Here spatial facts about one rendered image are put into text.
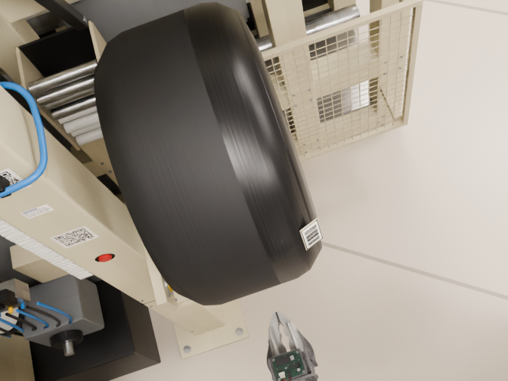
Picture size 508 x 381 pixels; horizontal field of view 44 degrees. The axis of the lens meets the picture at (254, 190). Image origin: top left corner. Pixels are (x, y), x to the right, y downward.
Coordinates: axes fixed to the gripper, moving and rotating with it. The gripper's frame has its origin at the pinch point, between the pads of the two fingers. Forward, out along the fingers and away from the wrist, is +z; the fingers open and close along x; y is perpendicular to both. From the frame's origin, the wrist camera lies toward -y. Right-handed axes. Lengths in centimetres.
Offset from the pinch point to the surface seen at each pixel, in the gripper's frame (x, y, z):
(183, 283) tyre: 13.6, 13.9, 7.5
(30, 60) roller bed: 39, 9, 81
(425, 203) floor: -60, -109, 62
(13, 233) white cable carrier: 43, 18, 27
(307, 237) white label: -10.3, 13.8, 8.0
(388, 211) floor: -45, -109, 64
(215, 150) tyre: -0.8, 32.7, 19.6
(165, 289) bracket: 25.3, -19.1, 22.8
